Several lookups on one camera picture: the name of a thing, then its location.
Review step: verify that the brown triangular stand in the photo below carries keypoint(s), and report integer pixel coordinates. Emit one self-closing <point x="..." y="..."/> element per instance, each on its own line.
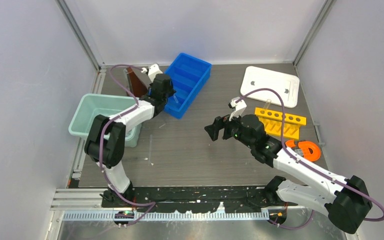
<point x="136" y="86"/>

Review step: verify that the light green plastic tub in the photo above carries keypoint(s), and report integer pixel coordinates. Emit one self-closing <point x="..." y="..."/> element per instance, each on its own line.
<point x="92" y="105"/>

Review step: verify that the vertical glass pipette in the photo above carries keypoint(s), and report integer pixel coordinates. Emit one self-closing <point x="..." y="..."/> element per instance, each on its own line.
<point x="150" y="163"/>

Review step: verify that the white plastic tray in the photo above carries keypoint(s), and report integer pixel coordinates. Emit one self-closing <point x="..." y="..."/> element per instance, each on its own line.
<point x="286" y="85"/>

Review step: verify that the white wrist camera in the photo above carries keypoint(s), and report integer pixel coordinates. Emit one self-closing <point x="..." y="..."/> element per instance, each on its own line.
<point x="152" y="71"/>
<point x="238" y="106"/>

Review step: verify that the yellow test tube rack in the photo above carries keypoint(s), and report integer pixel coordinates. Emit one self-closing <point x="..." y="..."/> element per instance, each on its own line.
<point x="272" y="121"/>

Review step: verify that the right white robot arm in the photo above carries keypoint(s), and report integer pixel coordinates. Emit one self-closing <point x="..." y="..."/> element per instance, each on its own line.
<point x="343" y="200"/>

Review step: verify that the grey building plate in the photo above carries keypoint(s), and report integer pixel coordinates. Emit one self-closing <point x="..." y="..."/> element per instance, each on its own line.
<point x="300" y="152"/>

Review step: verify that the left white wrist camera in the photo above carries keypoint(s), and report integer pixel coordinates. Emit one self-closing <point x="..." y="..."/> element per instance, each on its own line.
<point x="152" y="71"/>

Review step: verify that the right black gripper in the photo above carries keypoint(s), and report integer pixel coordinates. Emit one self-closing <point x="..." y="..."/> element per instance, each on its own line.
<point x="219" y="123"/>

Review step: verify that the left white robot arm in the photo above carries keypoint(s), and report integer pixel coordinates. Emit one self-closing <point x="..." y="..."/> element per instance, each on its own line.
<point x="105" y="143"/>

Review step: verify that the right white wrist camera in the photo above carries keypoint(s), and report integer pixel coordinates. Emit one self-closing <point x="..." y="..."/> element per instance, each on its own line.
<point x="238" y="106"/>

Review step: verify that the blue divided plastic bin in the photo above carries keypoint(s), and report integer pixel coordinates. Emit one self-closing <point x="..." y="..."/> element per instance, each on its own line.
<point x="189" y="74"/>

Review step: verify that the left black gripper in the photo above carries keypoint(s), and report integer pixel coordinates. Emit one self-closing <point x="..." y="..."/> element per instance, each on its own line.
<point x="171" y="91"/>

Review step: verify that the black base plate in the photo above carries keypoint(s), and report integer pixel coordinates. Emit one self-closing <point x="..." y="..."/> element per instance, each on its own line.
<point x="195" y="199"/>

